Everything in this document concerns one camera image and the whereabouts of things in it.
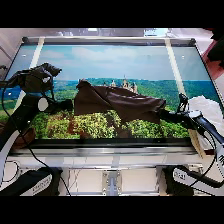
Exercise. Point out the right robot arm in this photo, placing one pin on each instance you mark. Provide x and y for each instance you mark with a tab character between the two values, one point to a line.
210	128

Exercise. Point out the orange-brown garment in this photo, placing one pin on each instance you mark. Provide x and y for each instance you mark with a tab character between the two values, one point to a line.
25	138

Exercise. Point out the white garment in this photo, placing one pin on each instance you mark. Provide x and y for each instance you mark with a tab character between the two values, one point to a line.
208	111

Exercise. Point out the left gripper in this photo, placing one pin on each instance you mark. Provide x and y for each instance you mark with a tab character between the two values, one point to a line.
64	105

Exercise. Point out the black garment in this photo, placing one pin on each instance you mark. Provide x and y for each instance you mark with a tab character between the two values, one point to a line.
218	50

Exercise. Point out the brown T-shirt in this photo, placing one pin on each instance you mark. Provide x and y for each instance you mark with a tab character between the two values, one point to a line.
113	101

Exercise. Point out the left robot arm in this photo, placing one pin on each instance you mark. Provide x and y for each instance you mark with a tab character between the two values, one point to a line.
25	111

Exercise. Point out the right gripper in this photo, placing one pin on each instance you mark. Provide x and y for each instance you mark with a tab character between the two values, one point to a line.
170	117

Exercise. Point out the red garment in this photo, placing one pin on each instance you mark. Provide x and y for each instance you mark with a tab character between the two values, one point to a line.
213	68

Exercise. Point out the silver frame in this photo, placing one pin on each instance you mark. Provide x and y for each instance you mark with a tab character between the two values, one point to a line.
110	151

